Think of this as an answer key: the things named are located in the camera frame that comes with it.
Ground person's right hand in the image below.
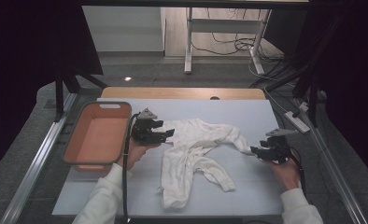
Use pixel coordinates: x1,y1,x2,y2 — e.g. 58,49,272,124
265,157,301,192

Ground orange plastic basket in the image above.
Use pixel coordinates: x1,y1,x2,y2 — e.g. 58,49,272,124
62,101,134,174

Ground black metal stand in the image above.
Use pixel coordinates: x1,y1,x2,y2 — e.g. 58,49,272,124
54,73,109,123
292,69,321,128

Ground white metal desk frame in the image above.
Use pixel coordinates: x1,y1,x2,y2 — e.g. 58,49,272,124
184,7,272,76

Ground dark curtain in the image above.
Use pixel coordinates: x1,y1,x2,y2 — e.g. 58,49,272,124
263,0,368,188
0,0,105,181

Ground white cabinet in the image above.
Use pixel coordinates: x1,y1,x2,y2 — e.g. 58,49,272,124
82,6,166,53

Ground white baby garment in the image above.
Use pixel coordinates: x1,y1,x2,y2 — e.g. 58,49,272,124
155,118,255,210

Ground hand-held gripper black cable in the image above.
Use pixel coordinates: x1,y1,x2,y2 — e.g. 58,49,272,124
286,145,307,198
120,112,141,224

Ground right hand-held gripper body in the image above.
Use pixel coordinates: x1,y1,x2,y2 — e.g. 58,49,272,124
260,128,299,164

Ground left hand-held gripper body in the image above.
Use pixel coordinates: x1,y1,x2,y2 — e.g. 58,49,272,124
131,107,167,145

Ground person's left hand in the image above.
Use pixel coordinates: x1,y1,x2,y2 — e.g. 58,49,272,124
116,138,163,171

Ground aluminium rail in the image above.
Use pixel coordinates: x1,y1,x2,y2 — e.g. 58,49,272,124
0,92,78,224
293,99,368,224

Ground wooden table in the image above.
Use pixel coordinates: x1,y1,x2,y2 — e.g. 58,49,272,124
101,87,266,101

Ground left hand-held gripper black cable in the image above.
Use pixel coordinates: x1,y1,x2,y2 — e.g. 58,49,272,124
120,112,141,224

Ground black floor cables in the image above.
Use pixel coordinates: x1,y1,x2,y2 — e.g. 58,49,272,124
191,7,286,63

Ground right hand-held gripper black cable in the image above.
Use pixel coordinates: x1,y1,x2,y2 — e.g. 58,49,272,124
286,145,307,198

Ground white power strip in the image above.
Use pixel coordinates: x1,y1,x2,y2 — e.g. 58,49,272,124
284,110,311,134

